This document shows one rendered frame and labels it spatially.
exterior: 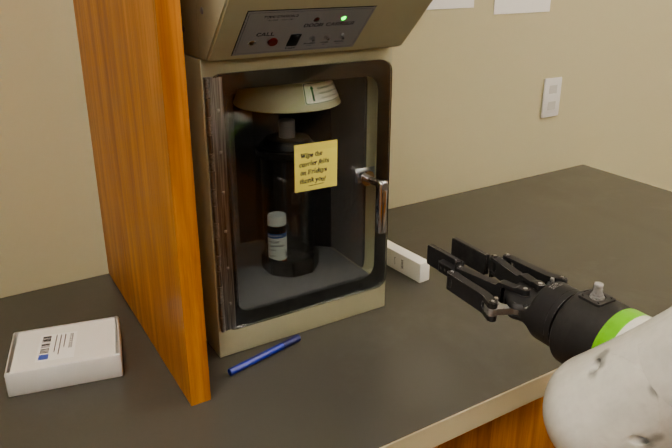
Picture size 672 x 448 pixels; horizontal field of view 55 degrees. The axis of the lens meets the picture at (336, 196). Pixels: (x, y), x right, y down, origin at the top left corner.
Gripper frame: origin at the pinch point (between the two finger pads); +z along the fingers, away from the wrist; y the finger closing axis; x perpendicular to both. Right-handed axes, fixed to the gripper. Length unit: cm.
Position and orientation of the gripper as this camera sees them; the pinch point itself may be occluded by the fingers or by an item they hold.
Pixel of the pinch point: (456, 258)
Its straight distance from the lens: 93.4
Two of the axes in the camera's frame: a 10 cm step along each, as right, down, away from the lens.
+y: -8.6, 1.7, -4.8
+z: -5.1, -2.9, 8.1
